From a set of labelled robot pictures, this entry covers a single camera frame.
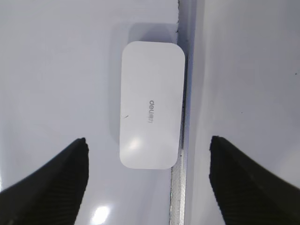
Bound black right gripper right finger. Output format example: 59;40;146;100
209;136;300;225

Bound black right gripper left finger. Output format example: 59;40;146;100
0;138;89;225

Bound white rectangular board eraser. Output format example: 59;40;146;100
120;41;185;169

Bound white board with aluminium frame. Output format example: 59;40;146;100
0;0;194;225

